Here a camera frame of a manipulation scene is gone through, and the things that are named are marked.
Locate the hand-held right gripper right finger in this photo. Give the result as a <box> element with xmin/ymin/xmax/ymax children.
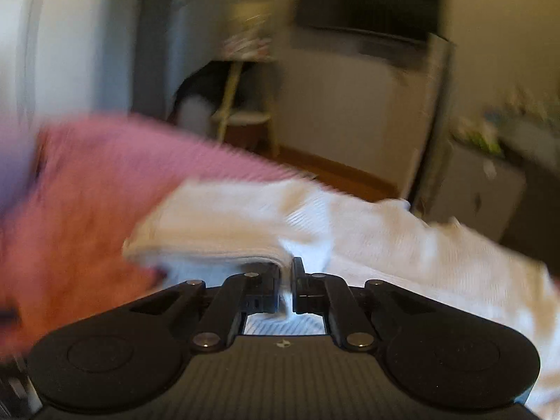
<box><xmin>291</xmin><ymin>257</ymin><xmax>435</xmax><ymax>351</ymax></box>

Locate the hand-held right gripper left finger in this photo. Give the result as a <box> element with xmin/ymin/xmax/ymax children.
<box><xmin>127</xmin><ymin>264</ymin><xmax>281</xmax><ymax>353</ymax></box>

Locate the white knit garment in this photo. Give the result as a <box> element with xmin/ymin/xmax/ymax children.
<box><xmin>122</xmin><ymin>178</ymin><xmax>560</xmax><ymax>418</ymax></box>

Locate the white yellow-legged side table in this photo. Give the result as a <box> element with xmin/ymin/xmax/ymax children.
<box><xmin>210</xmin><ymin>50</ymin><xmax>281</xmax><ymax>157</ymax></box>

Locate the white round bin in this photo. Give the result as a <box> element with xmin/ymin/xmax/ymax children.
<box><xmin>178</xmin><ymin>94</ymin><xmax>216</xmax><ymax>135</ymax></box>

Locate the pink ribbed blanket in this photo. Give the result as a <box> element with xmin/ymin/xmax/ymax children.
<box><xmin>0</xmin><ymin>113</ymin><xmax>318</xmax><ymax>362</ymax></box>

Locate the grey drawer cabinet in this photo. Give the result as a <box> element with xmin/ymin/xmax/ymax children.
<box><xmin>445</xmin><ymin>136</ymin><xmax>526</xmax><ymax>242</ymax></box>

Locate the white black leaning board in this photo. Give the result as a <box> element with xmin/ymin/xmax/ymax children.
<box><xmin>403</xmin><ymin>31</ymin><xmax>456</xmax><ymax>216</ymax></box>

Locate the black bag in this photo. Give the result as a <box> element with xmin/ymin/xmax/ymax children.
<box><xmin>172</xmin><ymin>61</ymin><xmax>233</xmax><ymax>124</ymax></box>

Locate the grey desk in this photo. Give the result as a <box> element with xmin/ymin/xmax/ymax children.
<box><xmin>496</xmin><ymin>116</ymin><xmax>560</xmax><ymax>267</ymax></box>

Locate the grey door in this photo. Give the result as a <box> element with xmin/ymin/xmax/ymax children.
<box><xmin>130</xmin><ymin>0</ymin><xmax>200</xmax><ymax>120</ymax></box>

